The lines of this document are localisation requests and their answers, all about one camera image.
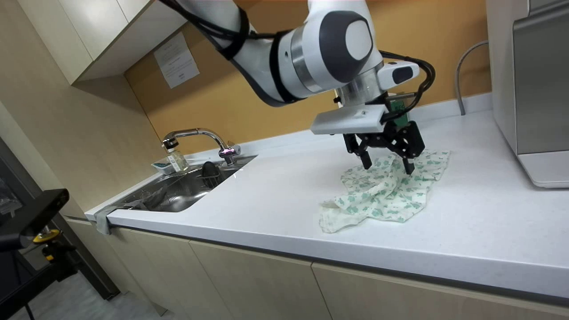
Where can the green tissue box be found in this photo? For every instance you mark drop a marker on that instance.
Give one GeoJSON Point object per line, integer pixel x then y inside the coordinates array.
{"type": "Point", "coordinates": [402, 109]}

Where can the dark object in sink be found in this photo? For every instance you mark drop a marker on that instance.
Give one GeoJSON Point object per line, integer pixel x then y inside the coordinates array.
{"type": "Point", "coordinates": [211, 171]}

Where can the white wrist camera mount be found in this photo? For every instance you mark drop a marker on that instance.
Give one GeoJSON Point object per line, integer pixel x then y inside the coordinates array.
{"type": "Point", "coordinates": [347, 123]}

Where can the stainless steel sink basin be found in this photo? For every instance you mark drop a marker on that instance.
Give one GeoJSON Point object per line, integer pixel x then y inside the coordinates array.
{"type": "Point", "coordinates": [178, 189]}

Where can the chrome sink faucet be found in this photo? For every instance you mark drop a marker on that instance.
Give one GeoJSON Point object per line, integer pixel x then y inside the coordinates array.
{"type": "Point", "coordinates": [206, 139]}

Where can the yellow clamp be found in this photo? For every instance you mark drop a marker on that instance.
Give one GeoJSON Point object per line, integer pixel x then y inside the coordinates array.
{"type": "Point", "coordinates": [46, 239]}

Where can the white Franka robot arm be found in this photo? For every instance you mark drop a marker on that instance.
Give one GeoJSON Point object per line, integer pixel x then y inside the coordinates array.
{"type": "Point", "coordinates": [331, 54]}

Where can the green patterned white towel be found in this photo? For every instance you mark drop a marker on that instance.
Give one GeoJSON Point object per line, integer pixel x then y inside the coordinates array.
{"type": "Point", "coordinates": [387, 189]}

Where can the black robot cart frame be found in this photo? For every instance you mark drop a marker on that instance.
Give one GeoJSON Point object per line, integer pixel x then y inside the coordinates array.
{"type": "Point", "coordinates": [28, 250]}

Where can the silver coffee machine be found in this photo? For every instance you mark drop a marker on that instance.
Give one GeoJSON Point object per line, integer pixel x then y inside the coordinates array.
{"type": "Point", "coordinates": [533, 90]}

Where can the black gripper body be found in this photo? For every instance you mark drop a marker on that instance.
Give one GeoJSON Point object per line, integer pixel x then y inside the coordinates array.
{"type": "Point", "coordinates": [387, 141]}

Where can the beige base cabinet door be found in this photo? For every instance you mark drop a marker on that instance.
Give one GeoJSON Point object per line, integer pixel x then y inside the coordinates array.
{"type": "Point", "coordinates": [259, 285]}
{"type": "Point", "coordinates": [414, 296]}
{"type": "Point", "coordinates": [142, 269]}

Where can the white paper note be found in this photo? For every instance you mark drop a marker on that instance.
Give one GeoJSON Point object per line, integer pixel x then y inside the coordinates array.
{"type": "Point", "coordinates": [176, 59]}

